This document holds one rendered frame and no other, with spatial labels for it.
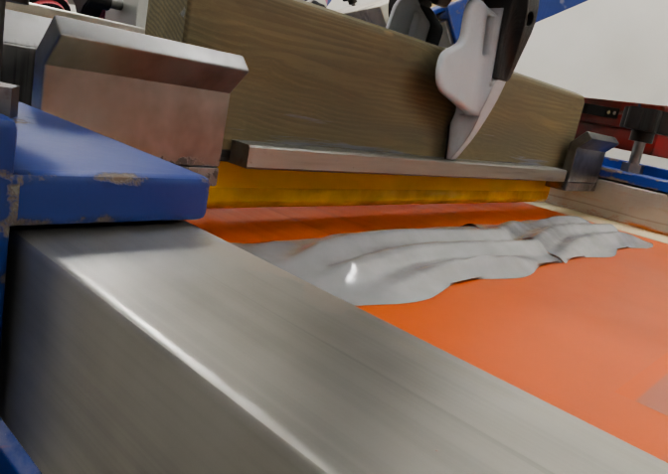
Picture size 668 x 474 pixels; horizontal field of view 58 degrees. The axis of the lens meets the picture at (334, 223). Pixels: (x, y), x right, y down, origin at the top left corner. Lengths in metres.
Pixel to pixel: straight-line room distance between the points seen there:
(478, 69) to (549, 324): 0.18
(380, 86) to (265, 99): 0.08
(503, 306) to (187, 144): 0.14
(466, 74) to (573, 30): 2.21
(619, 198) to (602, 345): 0.38
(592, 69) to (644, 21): 0.23
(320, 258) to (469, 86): 0.17
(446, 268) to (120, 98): 0.14
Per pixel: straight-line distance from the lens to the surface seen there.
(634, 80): 2.46
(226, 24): 0.26
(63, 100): 0.21
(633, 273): 0.38
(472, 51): 0.37
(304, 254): 0.23
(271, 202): 0.30
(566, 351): 0.22
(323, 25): 0.29
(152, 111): 0.23
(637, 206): 0.61
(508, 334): 0.22
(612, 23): 2.53
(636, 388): 0.21
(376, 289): 0.22
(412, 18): 0.41
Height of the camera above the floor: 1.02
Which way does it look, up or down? 12 degrees down
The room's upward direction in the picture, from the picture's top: 11 degrees clockwise
